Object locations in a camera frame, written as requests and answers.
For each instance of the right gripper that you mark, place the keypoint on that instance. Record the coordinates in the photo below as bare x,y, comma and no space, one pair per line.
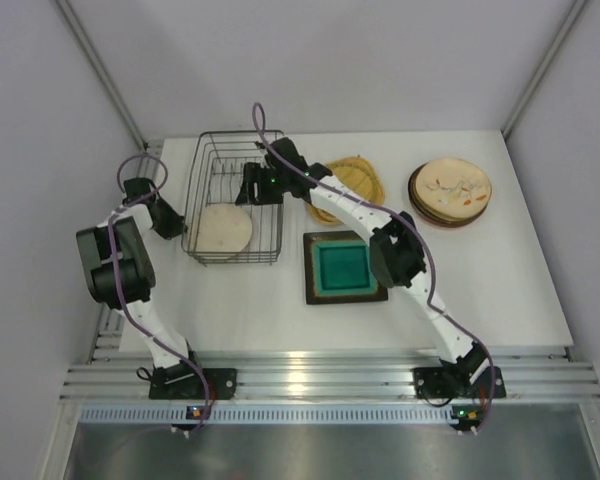
255,173

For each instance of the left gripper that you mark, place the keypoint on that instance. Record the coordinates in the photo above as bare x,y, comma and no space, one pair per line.
169,223

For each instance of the orange woven square plate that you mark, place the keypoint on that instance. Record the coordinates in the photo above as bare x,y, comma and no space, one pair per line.
359,175

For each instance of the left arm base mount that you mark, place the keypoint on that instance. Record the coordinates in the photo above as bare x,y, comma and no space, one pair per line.
182,383

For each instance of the slotted cable duct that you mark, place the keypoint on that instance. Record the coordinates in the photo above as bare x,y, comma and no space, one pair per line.
279,414

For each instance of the dark square plate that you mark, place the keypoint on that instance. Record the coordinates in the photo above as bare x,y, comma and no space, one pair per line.
337,270

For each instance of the aluminium rail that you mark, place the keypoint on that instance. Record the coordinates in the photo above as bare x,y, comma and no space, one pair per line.
536,375

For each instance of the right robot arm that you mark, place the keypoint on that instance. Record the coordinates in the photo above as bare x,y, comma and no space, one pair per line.
399,256

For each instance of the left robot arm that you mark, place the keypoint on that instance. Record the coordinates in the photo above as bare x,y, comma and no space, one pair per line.
119,273

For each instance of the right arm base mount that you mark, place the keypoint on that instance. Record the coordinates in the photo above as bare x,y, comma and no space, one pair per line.
446,383

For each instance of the dark wire dish rack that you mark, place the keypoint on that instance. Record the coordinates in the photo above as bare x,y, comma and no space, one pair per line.
215,176

